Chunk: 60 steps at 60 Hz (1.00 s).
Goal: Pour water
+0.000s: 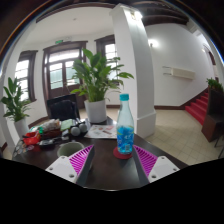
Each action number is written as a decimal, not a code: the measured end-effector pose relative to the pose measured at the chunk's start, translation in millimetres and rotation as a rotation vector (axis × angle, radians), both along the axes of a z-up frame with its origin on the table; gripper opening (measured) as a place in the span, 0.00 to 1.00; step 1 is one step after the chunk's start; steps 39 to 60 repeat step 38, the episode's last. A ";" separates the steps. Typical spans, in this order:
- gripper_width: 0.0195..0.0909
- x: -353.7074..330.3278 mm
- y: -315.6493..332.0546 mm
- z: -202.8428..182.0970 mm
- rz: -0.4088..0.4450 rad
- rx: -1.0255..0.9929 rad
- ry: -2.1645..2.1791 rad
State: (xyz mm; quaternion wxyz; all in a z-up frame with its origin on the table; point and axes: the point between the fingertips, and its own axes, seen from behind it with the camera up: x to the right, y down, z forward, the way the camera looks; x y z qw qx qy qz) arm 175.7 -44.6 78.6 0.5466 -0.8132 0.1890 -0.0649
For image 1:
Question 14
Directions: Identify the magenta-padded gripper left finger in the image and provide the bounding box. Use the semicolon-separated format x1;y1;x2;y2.
44;144;96;184

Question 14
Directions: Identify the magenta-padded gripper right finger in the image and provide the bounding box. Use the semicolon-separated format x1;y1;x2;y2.
131;144;181;184

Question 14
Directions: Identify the clear bottle with teal cap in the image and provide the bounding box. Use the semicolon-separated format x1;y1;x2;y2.
115;93;135;155

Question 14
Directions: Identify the white mug with green pattern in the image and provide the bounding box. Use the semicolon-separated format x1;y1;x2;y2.
56;141;85;158

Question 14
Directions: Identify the flat black case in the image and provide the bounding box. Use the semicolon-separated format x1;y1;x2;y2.
38;139;58;148

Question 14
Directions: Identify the silver-headed black microphone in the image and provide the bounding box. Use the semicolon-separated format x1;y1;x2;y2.
78;122;89;134
70;125;82;137

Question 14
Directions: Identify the red snack packet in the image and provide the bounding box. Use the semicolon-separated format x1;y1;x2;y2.
22;131;42;146

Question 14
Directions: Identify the green notebook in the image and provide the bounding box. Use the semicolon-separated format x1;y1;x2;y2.
59;118;76;132

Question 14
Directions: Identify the printed paper booklet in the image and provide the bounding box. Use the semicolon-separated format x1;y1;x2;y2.
83;124;118;140

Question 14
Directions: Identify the black chair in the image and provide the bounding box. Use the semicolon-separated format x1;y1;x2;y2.
46;93;81;122

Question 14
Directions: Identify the leafy plant in white pot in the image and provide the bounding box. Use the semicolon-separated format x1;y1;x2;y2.
0;77;33;139
68;48;135;124

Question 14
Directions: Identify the red carpeted staircase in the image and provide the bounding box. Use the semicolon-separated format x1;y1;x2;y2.
184;91;209;126

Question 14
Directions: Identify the dark wooden cabinet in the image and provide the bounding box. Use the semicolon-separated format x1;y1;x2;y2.
201;88;224;143

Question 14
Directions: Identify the brown wooden double door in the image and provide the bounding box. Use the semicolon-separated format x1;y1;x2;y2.
42;40;88;108

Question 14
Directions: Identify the small green plant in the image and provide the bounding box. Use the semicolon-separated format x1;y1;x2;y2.
205;77;224;93

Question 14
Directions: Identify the brown-framed window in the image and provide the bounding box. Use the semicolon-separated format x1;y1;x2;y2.
13;49;38;103
94;34;118;71

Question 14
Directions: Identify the white wall heater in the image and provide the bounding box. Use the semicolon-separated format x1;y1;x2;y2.
162;65;196;81

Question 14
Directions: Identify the glowing wall lamp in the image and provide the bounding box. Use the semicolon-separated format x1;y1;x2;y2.
148;38;159;49

